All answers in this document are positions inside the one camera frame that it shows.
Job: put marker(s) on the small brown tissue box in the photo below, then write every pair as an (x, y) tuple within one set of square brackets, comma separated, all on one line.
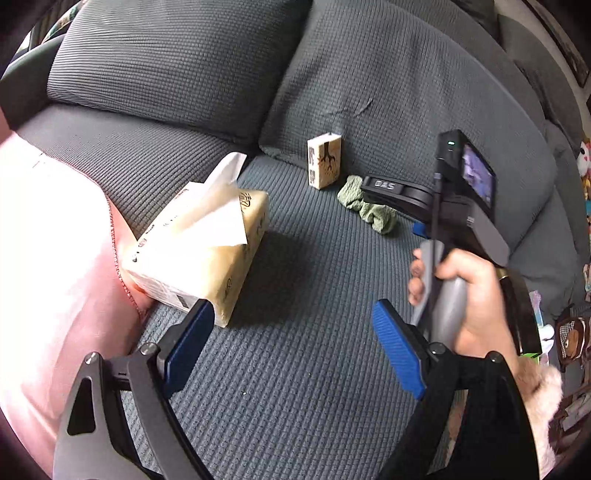
[(325, 161)]

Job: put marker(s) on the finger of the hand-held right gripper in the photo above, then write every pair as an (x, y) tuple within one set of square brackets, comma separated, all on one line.
[(419, 230)]

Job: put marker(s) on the white faced plush toy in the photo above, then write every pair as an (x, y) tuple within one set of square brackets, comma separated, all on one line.
[(584, 159)]

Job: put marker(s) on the black box with gold top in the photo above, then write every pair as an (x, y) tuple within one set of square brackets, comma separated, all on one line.
[(526, 318)]

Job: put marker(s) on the grey sofa back cushion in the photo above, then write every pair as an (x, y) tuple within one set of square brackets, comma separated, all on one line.
[(175, 64), (392, 92)]

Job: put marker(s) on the person's right hand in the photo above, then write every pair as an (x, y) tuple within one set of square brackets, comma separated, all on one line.
[(485, 304)]

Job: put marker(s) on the green knitted cloth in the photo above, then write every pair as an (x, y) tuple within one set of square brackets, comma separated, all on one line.
[(376, 214)]

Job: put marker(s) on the brown checked plush toy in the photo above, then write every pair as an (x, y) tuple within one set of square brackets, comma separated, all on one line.
[(575, 337)]

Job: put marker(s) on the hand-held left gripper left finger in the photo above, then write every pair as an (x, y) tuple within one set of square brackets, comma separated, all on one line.
[(184, 350)]

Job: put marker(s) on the pink pillow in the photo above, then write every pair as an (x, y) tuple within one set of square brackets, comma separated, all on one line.
[(55, 277)]

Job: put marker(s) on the grey sofa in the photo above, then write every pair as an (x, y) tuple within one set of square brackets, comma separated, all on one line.
[(300, 346)]

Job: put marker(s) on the yellow soft tissue pack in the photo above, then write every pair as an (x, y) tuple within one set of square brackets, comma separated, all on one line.
[(198, 258)]

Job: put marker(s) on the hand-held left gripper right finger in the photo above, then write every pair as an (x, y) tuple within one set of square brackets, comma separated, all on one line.
[(399, 350)]

